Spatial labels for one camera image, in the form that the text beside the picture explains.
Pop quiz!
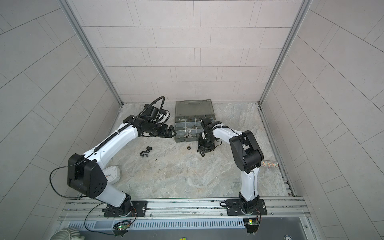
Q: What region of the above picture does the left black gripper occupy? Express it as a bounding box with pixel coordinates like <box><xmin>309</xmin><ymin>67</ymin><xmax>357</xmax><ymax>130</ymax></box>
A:
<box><xmin>147</xmin><ymin>122</ymin><xmax>179</xmax><ymax>138</ymax></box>

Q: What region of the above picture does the grey compartment organizer box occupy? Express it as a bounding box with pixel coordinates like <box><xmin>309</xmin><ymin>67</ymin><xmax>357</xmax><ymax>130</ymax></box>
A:
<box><xmin>174</xmin><ymin>100</ymin><xmax>216</xmax><ymax>143</ymax></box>

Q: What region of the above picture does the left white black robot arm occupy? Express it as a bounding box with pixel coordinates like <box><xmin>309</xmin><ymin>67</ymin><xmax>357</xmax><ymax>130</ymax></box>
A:
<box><xmin>67</xmin><ymin>105</ymin><xmax>176</xmax><ymax>208</ymax></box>

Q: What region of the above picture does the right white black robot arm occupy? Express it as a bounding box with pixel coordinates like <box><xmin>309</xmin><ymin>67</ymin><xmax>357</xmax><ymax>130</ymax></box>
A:
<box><xmin>198</xmin><ymin>118</ymin><xmax>264</xmax><ymax>214</ymax></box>

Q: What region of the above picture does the black wing nut left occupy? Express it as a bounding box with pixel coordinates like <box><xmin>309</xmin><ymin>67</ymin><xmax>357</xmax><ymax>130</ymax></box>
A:
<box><xmin>140</xmin><ymin>151</ymin><xmax>149</xmax><ymax>158</ymax></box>

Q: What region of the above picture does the white square clock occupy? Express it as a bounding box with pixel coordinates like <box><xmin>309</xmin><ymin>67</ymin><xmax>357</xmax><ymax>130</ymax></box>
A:
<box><xmin>103</xmin><ymin>166</ymin><xmax>121</xmax><ymax>185</ymax></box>

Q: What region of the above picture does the glitter tube with cap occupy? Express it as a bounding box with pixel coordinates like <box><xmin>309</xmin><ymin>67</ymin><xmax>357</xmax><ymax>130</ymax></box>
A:
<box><xmin>261</xmin><ymin>161</ymin><xmax>279</xmax><ymax>168</ymax></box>

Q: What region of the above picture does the right controller board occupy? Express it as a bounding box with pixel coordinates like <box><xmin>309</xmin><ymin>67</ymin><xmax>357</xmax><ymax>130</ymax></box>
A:
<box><xmin>243</xmin><ymin>219</ymin><xmax>260</xmax><ymax>234</ymax></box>

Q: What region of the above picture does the controller board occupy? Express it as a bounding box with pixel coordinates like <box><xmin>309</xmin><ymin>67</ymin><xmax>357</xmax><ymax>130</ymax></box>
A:
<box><xmin>113</xmin><ymin>221</ymin><xmax>132</xmax><ymax>236</ymax></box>
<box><xmin>243</xmin><ymin>219</ymin><xmax>260</xmax><ymax>234</ymax></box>

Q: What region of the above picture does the left controller board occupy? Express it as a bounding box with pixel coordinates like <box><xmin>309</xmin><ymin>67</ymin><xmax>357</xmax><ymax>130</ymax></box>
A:
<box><xmin>113</xmin><ymin>221</ymin><xmax>132</xmax><ymax>236</ymax></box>

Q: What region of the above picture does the white fan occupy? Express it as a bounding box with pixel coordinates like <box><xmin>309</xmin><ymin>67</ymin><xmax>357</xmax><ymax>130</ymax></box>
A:
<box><xmin>50</xmin><ymin>228</ymin><xmax>85</xmax><ymax>240</ymax></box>

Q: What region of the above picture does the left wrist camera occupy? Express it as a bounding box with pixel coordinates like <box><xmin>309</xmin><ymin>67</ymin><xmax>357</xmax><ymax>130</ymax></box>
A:
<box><xmin>158</xmin><ymin>111</ymin><xmax>168</xmax><ymax>121</ymax></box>

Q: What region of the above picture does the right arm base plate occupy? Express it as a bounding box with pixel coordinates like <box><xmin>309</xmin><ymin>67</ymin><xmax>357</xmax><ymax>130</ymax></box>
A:
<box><xmin>220</xmin><ymin>199</ymin><xmax>268</xmax><ymax>216</ymax></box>

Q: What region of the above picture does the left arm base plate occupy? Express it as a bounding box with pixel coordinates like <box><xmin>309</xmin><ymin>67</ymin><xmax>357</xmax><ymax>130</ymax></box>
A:
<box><xmin>102</xmin><ymin>201</ymin><xmax>148</xmax><ymax>218</ymax></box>

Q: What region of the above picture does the aluminium rail frame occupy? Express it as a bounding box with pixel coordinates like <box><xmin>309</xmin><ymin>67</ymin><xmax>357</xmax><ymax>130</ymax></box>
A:
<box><xmin>59</xmin><ymin>197</ymin><xmax>311</xmax><ymax>221</ymax></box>

